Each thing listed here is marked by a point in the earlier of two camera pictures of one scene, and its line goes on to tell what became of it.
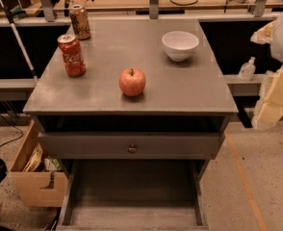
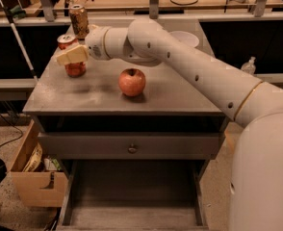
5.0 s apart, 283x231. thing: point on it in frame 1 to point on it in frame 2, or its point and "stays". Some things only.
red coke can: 73,60 stays
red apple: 132,82 stays
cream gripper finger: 277,95 to 95,42
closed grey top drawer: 131,145 stays
